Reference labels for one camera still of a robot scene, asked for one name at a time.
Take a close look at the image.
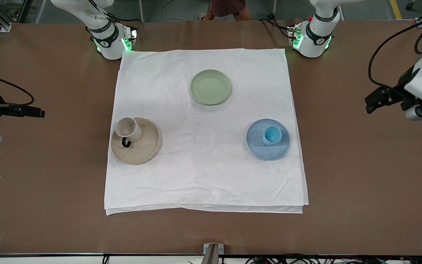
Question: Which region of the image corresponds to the white mug with black handle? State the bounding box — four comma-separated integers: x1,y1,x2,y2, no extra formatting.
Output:
115,117,142,149

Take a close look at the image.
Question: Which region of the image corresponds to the blue cup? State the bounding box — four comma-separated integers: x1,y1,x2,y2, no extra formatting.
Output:
262,126,283,147

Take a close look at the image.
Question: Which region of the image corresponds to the blue plate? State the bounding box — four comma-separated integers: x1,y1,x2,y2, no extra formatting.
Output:
246,118,291,161

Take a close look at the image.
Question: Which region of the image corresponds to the beige gray plate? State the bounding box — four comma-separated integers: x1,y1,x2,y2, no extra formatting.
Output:
111,117,161,165

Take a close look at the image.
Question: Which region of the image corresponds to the green plate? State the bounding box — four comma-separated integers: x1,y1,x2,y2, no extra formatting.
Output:
189,69,232,106

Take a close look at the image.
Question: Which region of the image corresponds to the person in dark red shorts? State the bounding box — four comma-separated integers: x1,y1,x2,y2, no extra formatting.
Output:
199,0,252,21

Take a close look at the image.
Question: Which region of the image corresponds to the white cloth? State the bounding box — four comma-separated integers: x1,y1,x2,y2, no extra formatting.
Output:
104,48,309,216

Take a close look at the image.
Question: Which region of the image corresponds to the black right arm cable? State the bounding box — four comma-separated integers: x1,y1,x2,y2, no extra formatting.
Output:
0,73,35,107

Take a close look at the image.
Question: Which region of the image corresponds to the long black left arm cable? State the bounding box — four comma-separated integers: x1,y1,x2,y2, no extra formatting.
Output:
368,18,422,88

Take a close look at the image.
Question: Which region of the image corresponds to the black left base cable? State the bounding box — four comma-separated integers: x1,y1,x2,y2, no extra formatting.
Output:
258,15,293,39

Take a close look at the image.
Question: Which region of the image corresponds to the black base cable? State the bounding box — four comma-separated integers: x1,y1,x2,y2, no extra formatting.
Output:
258,15,293,39
105,12,141,37

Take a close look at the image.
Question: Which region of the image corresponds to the black right base cable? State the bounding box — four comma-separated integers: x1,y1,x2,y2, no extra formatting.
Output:
105,12,141,37

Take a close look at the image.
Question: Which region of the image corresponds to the white floor cable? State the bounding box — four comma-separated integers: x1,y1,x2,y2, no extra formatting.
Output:
159,0,190,21

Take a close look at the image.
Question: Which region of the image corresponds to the metal table bracket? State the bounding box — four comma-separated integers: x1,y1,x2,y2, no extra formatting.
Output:
203,243,225,264

